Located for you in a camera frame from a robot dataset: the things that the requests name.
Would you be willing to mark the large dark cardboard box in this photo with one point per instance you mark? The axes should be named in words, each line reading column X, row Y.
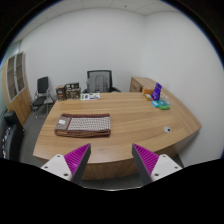
column 73, row 93

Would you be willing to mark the black folding chair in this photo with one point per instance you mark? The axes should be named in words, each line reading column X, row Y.
column 42, row 90

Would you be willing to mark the low wooden side cabinet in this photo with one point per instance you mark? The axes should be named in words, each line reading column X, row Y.
column 140, row 84

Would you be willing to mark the black mesh office chair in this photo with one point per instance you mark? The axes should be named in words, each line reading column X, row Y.
column 99, row 81

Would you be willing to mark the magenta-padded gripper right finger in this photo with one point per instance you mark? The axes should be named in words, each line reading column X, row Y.
column 146, row 160

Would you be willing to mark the white printed paper sheet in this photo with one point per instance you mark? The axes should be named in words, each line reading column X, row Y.
column 90, row 96

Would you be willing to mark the brown patterned towel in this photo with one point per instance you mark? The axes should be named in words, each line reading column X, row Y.
column 87, row 124

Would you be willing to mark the orange box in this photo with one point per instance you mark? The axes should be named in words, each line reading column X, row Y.
column 148, row 91

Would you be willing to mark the wooden glass-door cabinet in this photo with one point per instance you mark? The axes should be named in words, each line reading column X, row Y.
column 16, row 86

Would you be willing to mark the black leather armchair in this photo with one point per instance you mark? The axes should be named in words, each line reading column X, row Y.
column 10, row 136

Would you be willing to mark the green packet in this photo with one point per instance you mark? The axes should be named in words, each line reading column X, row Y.
column 164, row 105

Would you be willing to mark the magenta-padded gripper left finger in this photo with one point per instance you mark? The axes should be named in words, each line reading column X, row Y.
column 77, row 159

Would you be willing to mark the blue packet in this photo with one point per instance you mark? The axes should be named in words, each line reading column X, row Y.
column 155, row 103

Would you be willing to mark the flat dark cardboard box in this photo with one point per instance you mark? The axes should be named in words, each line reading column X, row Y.
column 72, row 85

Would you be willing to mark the small tan box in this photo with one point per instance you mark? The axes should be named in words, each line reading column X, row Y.
column 148, row 97

